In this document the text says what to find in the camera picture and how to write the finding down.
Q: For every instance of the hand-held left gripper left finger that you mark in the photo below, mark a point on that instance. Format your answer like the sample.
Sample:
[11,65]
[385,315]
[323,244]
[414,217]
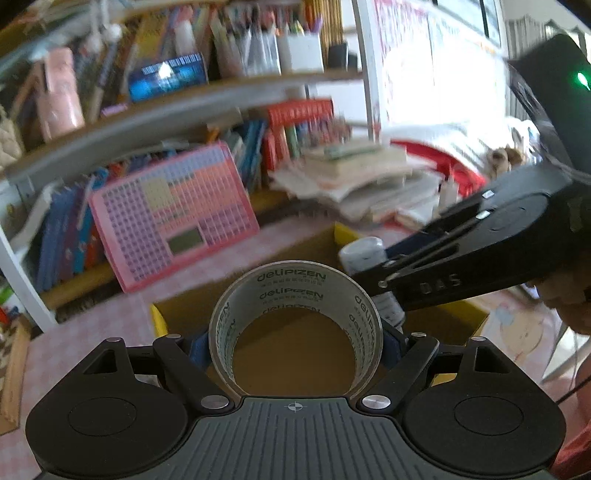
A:
[199,345]

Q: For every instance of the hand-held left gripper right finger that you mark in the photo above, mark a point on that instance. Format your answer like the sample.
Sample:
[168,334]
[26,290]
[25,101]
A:
[393,344]

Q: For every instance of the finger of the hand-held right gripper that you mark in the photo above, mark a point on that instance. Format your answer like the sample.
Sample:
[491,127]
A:
[434,281]
[438,230]

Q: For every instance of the clear packing tape roll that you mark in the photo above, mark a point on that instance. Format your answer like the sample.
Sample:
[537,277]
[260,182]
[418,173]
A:
[226,332]

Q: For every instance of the brown cardboard box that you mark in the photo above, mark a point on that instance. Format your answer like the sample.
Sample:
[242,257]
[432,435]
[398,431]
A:
[184,314]

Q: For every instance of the white plastic bottle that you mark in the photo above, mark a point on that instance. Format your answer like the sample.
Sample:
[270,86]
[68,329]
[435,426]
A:
[362,256]

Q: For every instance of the person's right hand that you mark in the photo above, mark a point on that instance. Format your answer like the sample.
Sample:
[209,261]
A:
[570,304]

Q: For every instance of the red cloth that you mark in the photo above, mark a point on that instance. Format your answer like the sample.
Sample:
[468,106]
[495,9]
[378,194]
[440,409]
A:
[443,161]

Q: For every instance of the messy stack of papers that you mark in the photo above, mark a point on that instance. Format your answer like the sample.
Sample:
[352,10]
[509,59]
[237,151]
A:
[360,194]

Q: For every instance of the thick pale paperback book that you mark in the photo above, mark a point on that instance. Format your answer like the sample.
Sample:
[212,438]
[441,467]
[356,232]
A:
[355,159]

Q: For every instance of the pink toy keyboard tablet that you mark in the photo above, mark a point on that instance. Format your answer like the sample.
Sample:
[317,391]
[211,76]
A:
[171,217]

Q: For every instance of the row of blue books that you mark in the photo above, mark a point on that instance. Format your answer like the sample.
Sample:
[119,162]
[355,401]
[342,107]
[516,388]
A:
[69,230]

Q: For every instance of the red thick books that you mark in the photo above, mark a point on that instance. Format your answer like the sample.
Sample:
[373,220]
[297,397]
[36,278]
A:
[295,115]

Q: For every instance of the row of leaning books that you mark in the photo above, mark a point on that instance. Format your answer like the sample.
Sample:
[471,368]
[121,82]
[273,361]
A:
[247,147]

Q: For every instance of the white pen holder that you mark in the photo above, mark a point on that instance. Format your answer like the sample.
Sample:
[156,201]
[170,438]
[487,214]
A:
[300,53]

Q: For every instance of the white wooden bookshelf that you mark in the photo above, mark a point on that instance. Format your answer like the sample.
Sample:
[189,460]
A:
[138,124]

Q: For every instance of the blue printed box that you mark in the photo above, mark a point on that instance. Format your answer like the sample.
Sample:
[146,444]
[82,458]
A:
[166,76]

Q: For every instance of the cream quilted bag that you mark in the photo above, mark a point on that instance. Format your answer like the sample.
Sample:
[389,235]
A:
[8,143]

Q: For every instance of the pink pencil case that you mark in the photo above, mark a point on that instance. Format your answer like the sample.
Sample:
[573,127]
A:
[60,97]

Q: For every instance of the row of tall shelf books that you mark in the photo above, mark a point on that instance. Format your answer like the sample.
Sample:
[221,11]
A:
[115,60]

